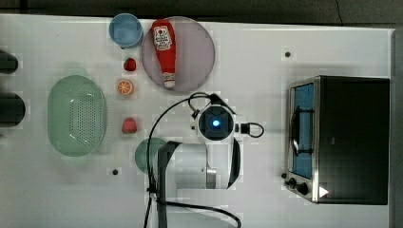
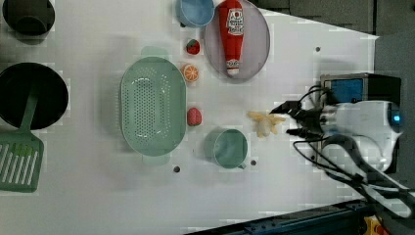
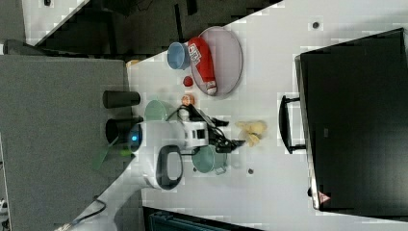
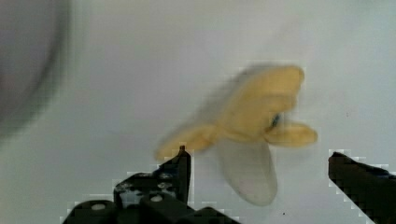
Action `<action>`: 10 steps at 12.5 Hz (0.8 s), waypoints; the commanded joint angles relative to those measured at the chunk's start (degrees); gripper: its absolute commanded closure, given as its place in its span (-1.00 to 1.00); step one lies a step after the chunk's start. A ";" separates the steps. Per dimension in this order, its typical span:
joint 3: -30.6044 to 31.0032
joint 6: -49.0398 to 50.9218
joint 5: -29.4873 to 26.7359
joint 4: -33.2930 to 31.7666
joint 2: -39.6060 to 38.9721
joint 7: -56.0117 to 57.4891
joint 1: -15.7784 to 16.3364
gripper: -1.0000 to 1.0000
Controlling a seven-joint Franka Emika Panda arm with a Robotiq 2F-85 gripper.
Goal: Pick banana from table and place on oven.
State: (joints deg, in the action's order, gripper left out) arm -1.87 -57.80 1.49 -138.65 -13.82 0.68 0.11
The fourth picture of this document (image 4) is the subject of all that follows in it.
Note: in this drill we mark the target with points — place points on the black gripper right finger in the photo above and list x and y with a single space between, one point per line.
371 188

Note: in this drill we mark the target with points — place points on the grey round plate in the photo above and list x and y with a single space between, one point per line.
34 43

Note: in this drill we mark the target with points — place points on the peeled plush banana toy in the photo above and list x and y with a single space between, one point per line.
244 128

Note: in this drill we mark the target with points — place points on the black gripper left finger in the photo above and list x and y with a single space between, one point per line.
173 177

